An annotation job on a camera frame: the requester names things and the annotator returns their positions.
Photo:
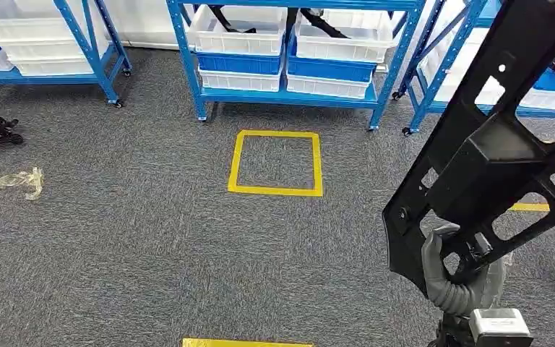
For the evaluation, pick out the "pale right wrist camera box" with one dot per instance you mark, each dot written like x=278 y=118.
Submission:
x=500 y=328

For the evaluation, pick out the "yellow floor tape square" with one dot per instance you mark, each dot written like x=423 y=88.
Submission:
x=244 y=343
x=529 y=207
x=277 y=191

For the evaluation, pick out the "black post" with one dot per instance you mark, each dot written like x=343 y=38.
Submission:
x=291 y=24

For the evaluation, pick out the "clear plastic wrap scrap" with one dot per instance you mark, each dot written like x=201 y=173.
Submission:
x=31 y=184

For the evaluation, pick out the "blue metal shelf rack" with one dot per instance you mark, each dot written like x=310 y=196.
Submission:
x=431 y=91
x=258 y=97
x=90 y=57

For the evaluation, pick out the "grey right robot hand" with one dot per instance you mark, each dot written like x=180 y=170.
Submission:
x=433 y=268

